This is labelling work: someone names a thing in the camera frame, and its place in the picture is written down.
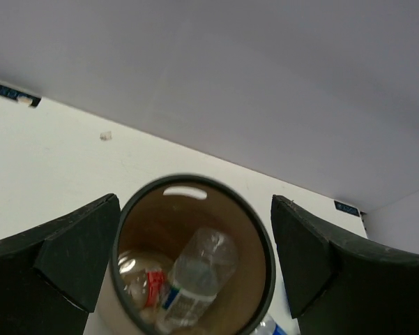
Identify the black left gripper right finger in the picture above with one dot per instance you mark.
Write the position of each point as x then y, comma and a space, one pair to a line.
338, 282

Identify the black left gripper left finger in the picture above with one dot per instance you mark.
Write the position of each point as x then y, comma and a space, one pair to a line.
51, 275

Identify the clear bottle green white label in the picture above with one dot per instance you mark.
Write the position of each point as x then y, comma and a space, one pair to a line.
204, 266

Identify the red label bottle in bin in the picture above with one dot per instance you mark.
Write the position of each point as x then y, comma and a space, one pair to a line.
143, 274

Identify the brown bin with black rim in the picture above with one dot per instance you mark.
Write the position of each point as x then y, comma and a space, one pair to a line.
162, 216

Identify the clear bottle blue label left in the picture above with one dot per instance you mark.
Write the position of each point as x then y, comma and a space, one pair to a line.
268, 326

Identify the right blue table sticker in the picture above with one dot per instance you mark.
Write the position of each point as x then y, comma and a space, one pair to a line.
340, 206

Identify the blue table sticker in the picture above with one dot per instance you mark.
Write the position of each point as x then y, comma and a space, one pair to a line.
19, 96
340, 206

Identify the left blue table sticker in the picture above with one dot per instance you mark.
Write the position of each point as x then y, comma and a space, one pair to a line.
19, 96

